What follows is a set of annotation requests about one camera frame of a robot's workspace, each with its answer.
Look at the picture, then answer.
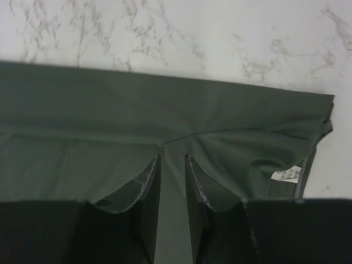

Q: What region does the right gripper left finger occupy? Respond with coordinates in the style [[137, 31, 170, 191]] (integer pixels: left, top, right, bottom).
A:
[[74, 155, 161, 263]]

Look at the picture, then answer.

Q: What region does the dark grey t shirt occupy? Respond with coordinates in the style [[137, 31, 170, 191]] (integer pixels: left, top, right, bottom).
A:
[[1, 62, 334, 263]]

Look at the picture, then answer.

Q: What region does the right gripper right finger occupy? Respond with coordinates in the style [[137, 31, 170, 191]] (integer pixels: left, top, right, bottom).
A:
[[185, 155, 259, 263]]

